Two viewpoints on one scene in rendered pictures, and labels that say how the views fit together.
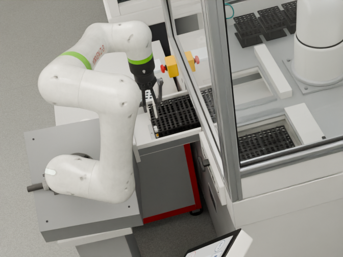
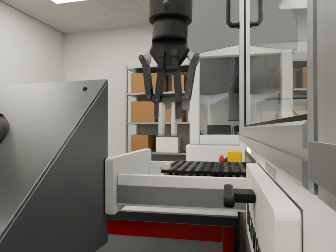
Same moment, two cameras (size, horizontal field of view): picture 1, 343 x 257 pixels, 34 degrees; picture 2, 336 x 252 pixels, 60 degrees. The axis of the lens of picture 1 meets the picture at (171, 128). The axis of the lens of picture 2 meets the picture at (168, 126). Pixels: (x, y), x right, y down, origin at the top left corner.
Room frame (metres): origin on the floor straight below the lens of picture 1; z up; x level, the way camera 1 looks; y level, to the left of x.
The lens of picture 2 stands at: (1.01, -0.10, 0.98)
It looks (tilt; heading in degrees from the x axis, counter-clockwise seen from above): 1 degrees up; 15
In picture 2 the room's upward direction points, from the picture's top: straight up
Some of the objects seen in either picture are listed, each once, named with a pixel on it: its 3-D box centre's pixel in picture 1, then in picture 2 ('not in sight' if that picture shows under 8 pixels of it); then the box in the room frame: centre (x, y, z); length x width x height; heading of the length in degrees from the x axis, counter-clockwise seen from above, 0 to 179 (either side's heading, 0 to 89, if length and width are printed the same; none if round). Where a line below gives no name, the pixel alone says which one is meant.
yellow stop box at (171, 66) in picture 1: (170, 66); (233, 161); (2.01, -0.06, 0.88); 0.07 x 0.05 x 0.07; 4
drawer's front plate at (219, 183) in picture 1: (212, 166); (262, 224); (1.37, -0.12, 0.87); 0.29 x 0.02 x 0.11; 4
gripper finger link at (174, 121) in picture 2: (154, 109); (174, 119); (1.61, 0.05, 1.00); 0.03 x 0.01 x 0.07; 4
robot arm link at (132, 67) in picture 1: (141, 62); (171, 12); (1.61, 0.06, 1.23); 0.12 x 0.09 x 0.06; 4
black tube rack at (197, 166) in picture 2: (177, 117); (217, 180); (1.68, -0.03, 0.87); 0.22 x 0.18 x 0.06; 94
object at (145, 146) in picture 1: (179, 117); (221, 182); (1.68, -0.04, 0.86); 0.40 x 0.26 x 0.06; 94
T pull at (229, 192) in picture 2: (204, 163); (239, 195); (1.37, -0.09, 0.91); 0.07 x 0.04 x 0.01; 4
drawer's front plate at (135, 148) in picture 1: (130, 129); (132, 175); (1.67, 0.17, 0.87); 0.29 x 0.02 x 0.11; 4
